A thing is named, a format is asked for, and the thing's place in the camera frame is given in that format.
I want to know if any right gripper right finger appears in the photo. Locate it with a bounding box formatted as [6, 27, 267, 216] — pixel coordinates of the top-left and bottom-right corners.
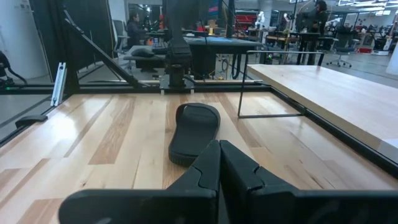
[219, 139, 398, 224]

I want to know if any seated person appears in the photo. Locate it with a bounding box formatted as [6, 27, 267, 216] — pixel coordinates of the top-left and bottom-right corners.
[126, 12, 149, 49]

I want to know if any standing person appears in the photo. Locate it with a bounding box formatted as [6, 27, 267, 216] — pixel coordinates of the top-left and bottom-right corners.
[295, 0, 329, 66]

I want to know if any black rubber slide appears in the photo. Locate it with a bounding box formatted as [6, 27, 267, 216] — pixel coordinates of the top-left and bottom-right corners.
[168, 103, 221, 167]

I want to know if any wooden shelf with black legs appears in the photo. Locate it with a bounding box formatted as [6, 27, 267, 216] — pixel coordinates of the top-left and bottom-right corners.
[238, 50, 398, 150]

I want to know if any black aluminium table frame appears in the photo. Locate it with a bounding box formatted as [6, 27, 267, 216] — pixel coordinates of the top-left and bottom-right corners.
[0, 0, 398, 178]

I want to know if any silver aluminium bracket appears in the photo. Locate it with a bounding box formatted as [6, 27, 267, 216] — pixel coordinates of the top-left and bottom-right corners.
[50, 62, 67, 107]

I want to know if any black edge clamp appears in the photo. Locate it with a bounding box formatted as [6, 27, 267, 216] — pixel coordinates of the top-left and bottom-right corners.
[14, 114, 49, 129]

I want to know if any grey desk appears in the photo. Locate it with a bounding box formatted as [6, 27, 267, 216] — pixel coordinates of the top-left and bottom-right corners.
[123, 45, 167, 74]

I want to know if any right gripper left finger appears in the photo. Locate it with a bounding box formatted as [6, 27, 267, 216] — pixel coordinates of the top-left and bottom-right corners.
[58, 139, 221, 224]

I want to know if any grey office chair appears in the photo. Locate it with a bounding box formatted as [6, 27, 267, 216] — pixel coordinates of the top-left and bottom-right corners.
[328, 29, 355, 68]

